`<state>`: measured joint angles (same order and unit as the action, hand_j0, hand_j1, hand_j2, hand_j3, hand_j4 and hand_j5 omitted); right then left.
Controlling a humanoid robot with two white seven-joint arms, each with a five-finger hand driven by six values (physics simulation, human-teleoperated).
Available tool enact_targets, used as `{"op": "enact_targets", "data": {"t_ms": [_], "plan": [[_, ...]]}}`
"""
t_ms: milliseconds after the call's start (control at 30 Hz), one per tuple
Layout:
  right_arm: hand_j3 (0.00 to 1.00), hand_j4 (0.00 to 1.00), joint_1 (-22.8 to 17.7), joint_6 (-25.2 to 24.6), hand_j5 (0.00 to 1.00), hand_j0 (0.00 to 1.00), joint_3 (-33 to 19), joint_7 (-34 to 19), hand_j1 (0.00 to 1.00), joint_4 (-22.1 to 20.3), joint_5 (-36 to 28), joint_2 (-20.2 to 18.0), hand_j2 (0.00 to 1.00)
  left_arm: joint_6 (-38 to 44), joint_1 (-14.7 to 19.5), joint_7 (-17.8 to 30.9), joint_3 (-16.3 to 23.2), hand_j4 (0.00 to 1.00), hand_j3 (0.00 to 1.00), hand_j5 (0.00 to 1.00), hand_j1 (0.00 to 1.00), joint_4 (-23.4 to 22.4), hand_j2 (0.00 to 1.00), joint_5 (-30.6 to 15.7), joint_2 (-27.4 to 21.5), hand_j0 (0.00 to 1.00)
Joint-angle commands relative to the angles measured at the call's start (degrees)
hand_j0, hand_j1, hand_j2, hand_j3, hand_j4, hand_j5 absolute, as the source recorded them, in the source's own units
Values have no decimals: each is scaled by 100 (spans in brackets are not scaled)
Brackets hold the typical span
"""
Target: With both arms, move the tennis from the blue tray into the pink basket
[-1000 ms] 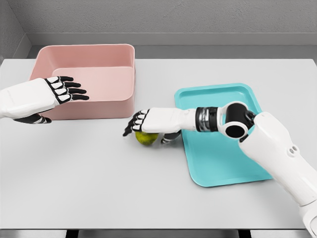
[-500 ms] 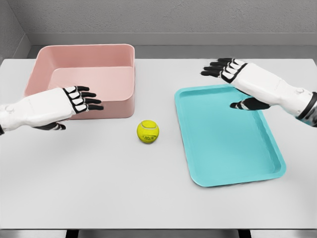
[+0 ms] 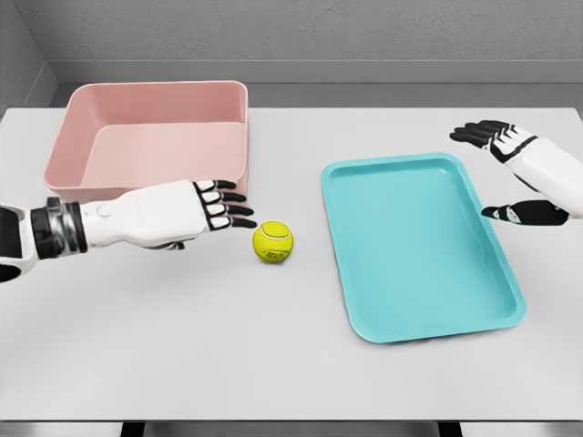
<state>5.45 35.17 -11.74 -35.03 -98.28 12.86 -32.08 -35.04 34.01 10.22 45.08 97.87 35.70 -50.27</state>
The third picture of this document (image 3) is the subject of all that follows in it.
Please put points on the yellow-green tennis ball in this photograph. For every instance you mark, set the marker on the yellow-green tennis ball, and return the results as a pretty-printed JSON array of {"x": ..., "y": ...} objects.
[{"x": 272, "y": 242}]

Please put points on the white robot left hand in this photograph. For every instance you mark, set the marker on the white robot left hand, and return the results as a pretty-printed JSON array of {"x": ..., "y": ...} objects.
[{"x": 164, "y": 214}]

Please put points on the pink plastic basket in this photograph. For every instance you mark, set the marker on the pink plastic basket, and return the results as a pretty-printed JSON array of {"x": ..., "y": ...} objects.
[{"x": 164, "y": 145}]

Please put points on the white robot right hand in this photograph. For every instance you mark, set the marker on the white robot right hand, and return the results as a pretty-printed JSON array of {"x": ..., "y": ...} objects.
[{"x": 551, "y": 173}]

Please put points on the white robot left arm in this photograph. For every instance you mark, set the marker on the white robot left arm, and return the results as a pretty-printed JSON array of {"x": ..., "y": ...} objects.
[{"x": 54, "y": 227}]

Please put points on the blue plastic tray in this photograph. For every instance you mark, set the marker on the blue plastic tray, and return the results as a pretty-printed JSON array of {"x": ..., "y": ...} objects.
[{"x": 423, "y": 246}]

